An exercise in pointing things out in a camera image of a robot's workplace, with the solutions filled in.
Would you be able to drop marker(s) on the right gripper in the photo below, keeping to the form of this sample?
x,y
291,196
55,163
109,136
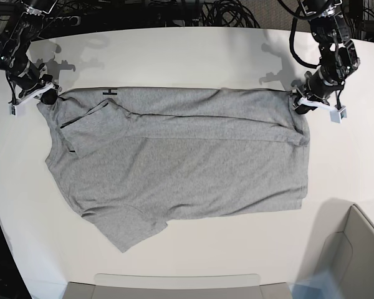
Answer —
x,y
33,80

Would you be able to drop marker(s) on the grey bin right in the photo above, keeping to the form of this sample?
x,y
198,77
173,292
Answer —
x,y
345,268

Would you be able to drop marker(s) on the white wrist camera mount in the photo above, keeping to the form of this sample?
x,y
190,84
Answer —
x,y
337,113
17,105

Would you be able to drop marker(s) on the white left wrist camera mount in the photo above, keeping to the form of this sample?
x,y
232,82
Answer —
x,y
337,113

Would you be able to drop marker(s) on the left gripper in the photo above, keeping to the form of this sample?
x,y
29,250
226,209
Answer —
x,y
317,88

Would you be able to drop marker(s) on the black power strip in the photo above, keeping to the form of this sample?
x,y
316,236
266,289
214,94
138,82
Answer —
x,y
63,21

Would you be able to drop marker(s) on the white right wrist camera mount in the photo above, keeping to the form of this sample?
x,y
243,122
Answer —
x,y
17,105

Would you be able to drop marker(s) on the grey T-shirt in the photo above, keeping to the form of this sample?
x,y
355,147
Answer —
x,y
130,159

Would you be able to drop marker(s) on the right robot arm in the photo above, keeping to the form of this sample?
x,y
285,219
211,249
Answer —
x,y
25,23

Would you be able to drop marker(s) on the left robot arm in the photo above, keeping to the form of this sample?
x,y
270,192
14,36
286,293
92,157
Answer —
x,y
338,57

